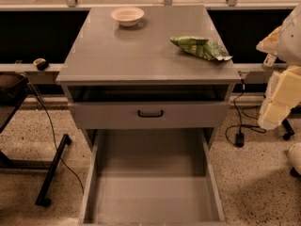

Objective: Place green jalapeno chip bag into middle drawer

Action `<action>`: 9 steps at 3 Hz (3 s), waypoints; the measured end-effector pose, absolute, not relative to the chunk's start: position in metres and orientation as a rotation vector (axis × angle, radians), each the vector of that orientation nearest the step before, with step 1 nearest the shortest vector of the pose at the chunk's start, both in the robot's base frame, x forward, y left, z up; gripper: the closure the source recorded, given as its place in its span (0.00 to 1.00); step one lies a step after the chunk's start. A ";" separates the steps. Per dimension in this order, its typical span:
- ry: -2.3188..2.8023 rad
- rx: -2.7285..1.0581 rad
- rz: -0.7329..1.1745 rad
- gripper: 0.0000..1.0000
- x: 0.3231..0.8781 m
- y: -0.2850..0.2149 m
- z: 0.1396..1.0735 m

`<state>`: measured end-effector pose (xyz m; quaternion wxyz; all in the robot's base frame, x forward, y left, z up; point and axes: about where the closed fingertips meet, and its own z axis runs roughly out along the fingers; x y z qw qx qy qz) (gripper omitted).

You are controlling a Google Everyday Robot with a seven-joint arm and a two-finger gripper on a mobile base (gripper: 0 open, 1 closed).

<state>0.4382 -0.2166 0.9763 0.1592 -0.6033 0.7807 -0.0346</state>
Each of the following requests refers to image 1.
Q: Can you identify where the green jalapeno chip bag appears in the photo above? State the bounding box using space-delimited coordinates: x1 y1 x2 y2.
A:
170 36 232 61

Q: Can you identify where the black power cable with adapter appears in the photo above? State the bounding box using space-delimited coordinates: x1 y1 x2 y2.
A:
225 78 267 149

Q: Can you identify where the dark bin on side table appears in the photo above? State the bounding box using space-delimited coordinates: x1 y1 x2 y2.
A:
0 73 28 105

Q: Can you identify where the clear plastic bottle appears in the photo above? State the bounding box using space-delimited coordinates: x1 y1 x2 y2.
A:
261 54 277 71

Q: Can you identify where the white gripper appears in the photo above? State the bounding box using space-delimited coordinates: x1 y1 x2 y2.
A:
256 27 301 130

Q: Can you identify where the grey drawer cabinet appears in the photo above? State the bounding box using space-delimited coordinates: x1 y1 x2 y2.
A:
56 6 239 146

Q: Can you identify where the yellow black tape measure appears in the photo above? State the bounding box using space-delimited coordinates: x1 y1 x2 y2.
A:
33 58 49 71

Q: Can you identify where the black side table frame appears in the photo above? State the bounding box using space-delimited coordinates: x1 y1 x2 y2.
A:
0 100 76 208

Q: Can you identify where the black rolling stand leg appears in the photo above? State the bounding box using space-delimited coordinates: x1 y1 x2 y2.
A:
282 119 294 140

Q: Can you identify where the open grey bottom drawer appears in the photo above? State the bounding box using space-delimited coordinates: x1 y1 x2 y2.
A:
78 129 227 226

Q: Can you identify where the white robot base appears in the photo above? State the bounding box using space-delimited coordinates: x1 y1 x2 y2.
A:
288 143 301 178

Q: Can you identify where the grey drawer with black handle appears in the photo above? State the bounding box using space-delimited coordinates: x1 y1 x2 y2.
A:
69 102 230 129

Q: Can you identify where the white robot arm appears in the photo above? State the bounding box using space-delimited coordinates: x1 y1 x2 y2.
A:
256 5 301 130

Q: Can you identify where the black cable left floor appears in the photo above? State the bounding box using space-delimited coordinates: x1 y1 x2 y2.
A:
27 82 85 196

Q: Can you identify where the white ceramic bowl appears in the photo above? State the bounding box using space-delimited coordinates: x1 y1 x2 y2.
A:
111 7 144 27

